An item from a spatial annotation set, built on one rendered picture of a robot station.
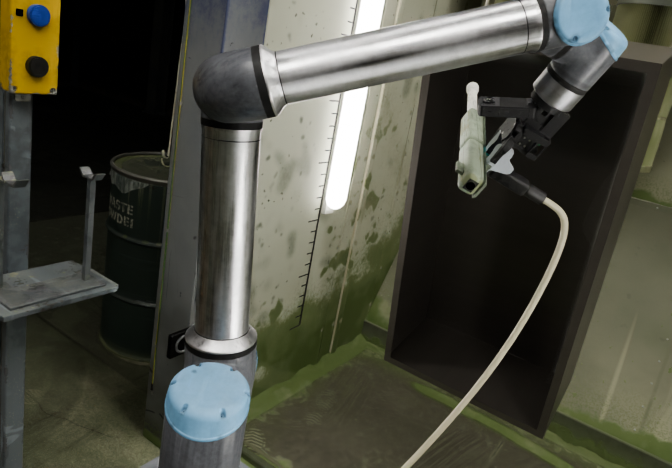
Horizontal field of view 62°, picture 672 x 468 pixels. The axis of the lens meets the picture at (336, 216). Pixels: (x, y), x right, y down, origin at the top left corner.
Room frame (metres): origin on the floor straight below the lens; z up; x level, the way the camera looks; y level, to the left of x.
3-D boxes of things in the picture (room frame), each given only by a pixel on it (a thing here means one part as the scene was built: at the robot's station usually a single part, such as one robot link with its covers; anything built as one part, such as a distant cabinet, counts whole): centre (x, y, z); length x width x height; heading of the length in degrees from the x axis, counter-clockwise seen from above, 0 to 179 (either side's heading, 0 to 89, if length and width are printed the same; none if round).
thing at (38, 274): (1.37, 0.74, 0.78); 0.31 x 0.23 x 0.01; 148
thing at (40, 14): (1.39, 0.79, 1.48); 0.05 x 0.02 x 0.05; 148
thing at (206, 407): (0.90, 0.17, 0.83); 0.17 x 0.15 x 0.18; 5
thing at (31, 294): (1.36, 0.73, 0.95); 0.26 x 0.15 x 0.32; 148
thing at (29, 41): (1.41, 0.82, 1.42); 0.12 x 0.06 x 0.26; 148
